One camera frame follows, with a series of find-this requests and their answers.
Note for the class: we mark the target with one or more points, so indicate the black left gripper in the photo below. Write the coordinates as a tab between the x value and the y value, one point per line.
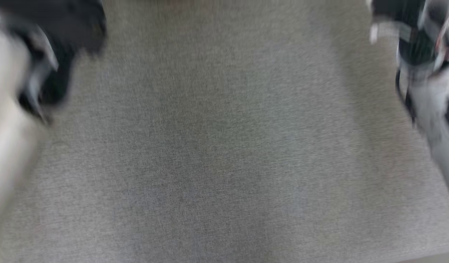
64	22

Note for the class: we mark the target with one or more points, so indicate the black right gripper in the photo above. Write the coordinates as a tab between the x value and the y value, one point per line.
414	29

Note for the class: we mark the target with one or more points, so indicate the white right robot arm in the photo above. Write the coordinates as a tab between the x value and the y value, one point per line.
440	109

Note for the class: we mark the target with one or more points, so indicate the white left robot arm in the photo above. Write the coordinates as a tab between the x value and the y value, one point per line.
5	109

